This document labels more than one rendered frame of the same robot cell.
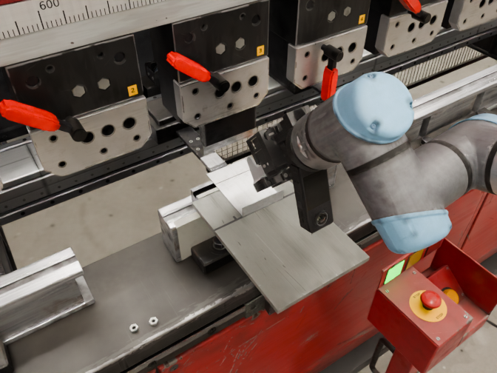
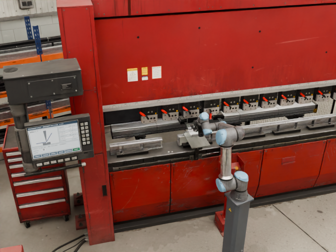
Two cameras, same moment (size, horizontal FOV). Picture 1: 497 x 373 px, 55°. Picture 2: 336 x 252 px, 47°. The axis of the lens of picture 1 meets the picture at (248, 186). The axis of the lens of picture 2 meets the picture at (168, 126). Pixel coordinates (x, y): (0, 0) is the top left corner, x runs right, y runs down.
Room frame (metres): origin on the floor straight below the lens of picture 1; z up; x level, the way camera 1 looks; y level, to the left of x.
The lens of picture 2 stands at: (-2.51, -0.78, 2.91)
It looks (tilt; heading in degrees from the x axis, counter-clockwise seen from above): 30 degrees down; 18
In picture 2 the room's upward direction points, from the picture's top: straight up
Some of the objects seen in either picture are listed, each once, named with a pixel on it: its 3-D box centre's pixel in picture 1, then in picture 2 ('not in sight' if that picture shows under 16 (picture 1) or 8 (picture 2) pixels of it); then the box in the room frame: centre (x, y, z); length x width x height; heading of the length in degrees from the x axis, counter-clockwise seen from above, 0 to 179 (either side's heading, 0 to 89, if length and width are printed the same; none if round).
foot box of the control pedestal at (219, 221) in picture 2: not in sight; (227, 222); (0.54, -0.41, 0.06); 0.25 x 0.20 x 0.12; 35
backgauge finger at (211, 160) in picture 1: (187, 131); (186, 122); (0.79, 0.13, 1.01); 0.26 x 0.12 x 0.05; 33
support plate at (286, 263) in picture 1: (275, 229); (196, 139); (0.53, -0.05, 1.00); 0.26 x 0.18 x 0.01; 33
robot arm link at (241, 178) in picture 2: not in sight; (240, 180); (0.11, -0.53, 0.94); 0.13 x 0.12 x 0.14; 127
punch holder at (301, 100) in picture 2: not in sight; (304, 94); (1.30, -0.95, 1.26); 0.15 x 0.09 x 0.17; 123
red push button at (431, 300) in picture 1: (429, 302); not in sight; (0.53, -0.36, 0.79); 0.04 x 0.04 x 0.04
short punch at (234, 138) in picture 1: (228, 122); (192, 119); (0.66, 0.03, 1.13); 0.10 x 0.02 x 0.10; 123
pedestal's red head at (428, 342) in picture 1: (435, 299); (231, 166); (0.56, -0.39, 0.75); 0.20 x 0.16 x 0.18; 125
